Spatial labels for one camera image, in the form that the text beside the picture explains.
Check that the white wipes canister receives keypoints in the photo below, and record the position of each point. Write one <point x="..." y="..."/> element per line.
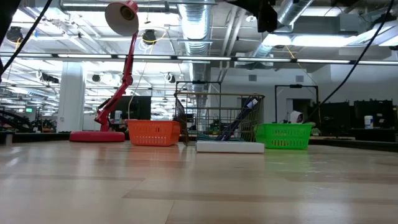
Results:
<point x="118" y="115"/>
<point x="368" y="122"/>

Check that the red desk lamp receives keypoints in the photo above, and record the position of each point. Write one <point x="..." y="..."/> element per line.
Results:
<point x="96" y="137"/>

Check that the green plastic basket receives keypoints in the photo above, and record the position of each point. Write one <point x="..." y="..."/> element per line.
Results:
<point x="283" y="137"/>

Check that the white box with label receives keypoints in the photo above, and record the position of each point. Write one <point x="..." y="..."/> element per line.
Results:
<point x="230" y="147"/>

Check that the orange plastic basket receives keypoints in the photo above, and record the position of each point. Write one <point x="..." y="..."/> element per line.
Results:
<point x="154" y="133"/>

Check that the black background screen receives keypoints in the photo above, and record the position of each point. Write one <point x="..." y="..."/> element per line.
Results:
<point x="140" y="107"/>

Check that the black metal frame stand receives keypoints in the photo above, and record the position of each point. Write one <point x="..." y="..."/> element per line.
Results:
<point x="295" y="86"/>
<point x="199" y="82"/>

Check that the person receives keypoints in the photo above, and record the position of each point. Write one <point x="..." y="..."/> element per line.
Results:
<point x="295" y="116"/>

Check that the black aluminium table frame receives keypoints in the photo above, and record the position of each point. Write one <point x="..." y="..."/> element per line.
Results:
<point x="37" y="137"/>

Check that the white building column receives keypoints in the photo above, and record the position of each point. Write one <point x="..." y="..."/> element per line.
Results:
<point x="71" y="105"/>

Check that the silver ventilation duct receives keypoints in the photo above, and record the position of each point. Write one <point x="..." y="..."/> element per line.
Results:
<point x="292" y="12"/>
<point x="195" y="25"/>

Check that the black background cabinet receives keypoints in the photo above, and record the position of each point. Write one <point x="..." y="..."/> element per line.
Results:
<point x="335" y="115"/>
<point x="379" y="112"/>

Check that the long ceiling light strip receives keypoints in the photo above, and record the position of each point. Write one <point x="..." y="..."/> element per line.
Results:
<point x="202" y="58"/>

